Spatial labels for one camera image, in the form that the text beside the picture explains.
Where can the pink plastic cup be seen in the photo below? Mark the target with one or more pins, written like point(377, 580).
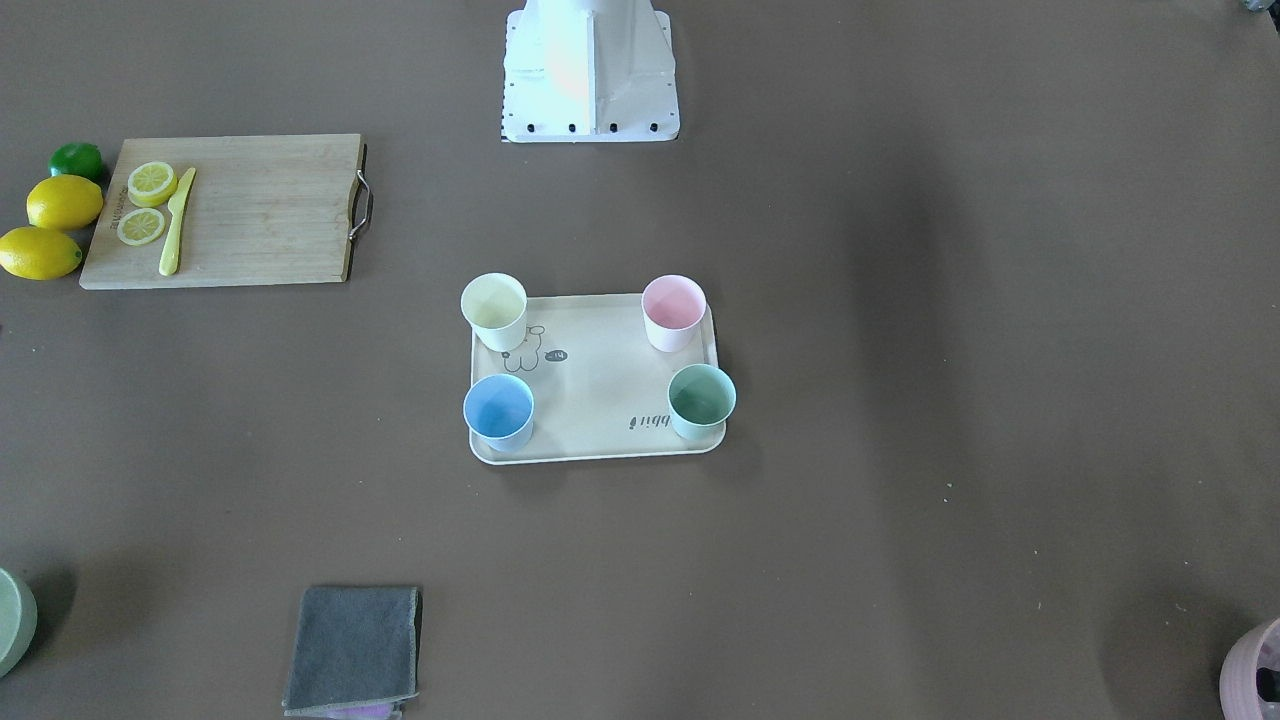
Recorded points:
point(673, 307)

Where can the green plastic cup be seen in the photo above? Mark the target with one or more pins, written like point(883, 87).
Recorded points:
point(701, 397)

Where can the blue plastic cup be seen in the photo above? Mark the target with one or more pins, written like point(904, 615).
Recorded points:
point(499, 410)

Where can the pale yellow plastic cup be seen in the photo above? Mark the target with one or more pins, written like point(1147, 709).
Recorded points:
point(495, 305)

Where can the cream rabbit print tray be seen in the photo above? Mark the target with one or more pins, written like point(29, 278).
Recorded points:
point(599, 387)

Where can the bamboo cutting board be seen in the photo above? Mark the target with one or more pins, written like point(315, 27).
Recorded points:
point(277, 209)

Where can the grey folded cloth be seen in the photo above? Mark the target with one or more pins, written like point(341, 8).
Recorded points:
point(354, 645)

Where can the purple cloth under grey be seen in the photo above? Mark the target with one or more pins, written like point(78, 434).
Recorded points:
point(378, 711)

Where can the yellow plastic knife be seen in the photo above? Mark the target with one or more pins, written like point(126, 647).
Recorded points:
point(176, 204)

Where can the lower lemon slice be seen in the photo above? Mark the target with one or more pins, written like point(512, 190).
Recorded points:
point(141, 226)

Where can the lemon slice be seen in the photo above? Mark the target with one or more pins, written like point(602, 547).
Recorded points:
point(151, 184)
point(141, 226)

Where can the upper lemon slice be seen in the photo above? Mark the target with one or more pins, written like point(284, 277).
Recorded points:
point(151, 184)

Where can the green lime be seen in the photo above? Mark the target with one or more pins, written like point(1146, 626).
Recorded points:
point(79, 159)

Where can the whole lemon near lime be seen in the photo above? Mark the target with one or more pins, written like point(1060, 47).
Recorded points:
point(64, 203)

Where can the whole lemon outer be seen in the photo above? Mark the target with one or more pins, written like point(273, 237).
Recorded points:
point(39, 254)

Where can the light green bowl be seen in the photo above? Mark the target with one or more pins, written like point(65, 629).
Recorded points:
point(19, 616)

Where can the pink bowl of ice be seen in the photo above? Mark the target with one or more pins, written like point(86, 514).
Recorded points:
point(1248, 678)

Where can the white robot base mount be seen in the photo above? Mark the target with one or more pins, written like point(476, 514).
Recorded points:
point(589, 72)

